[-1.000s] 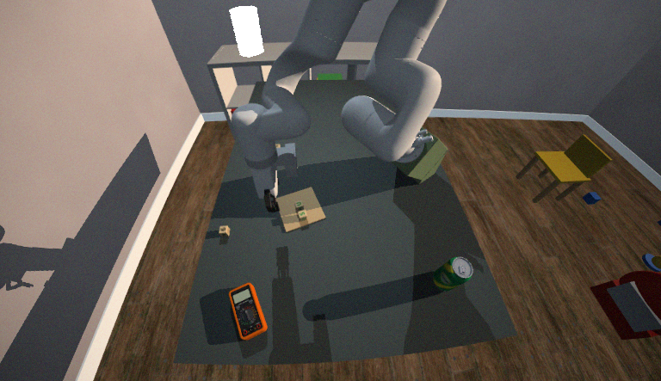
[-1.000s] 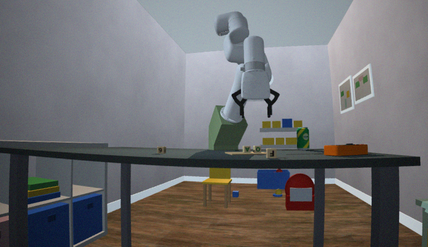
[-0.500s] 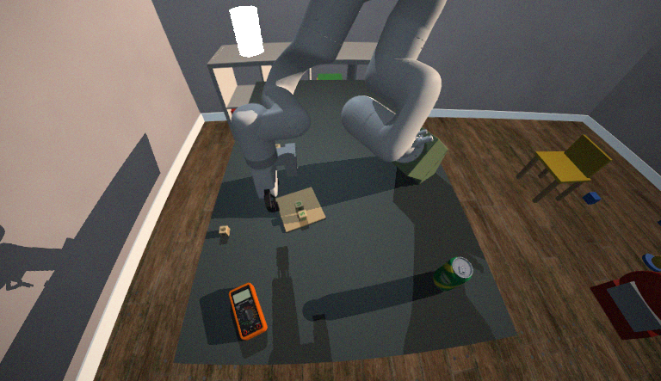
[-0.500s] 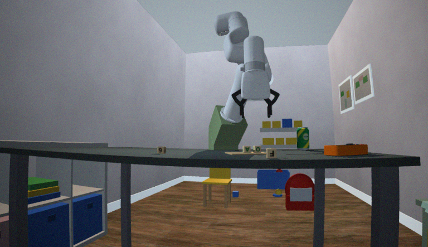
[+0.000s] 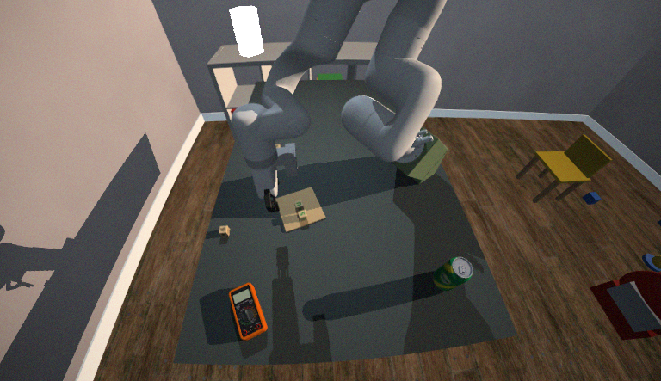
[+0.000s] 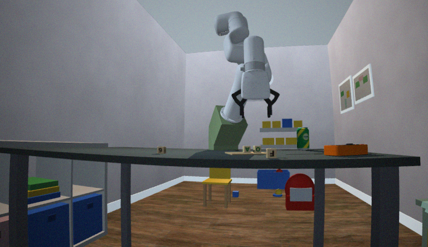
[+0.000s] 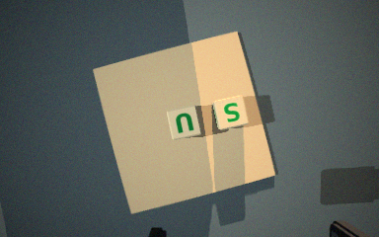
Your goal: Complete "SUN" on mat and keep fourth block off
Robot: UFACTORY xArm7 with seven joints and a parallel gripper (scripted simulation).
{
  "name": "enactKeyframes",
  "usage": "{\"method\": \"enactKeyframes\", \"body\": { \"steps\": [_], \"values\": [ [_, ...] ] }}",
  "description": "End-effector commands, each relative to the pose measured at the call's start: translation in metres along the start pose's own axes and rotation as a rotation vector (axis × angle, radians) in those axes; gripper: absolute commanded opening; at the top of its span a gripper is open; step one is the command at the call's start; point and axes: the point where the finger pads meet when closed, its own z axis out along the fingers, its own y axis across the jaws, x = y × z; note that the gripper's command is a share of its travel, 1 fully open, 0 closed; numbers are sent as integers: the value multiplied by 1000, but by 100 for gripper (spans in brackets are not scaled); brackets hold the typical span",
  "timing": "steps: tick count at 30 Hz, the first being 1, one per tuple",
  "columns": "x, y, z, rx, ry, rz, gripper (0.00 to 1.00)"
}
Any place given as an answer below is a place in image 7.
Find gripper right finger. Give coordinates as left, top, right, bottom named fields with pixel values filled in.
left=330, top=220, right=371, bottom=237

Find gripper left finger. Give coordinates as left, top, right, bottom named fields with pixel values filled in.
left=149, top=228, right=167, bottom=237

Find tan square mat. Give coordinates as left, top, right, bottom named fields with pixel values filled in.
left=93, top=32, right=275, bottom=213

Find white letter block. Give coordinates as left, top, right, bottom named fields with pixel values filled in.
left=167, top=105, right=202, bottom=140
left=212, top=95, right=249, bottom=130

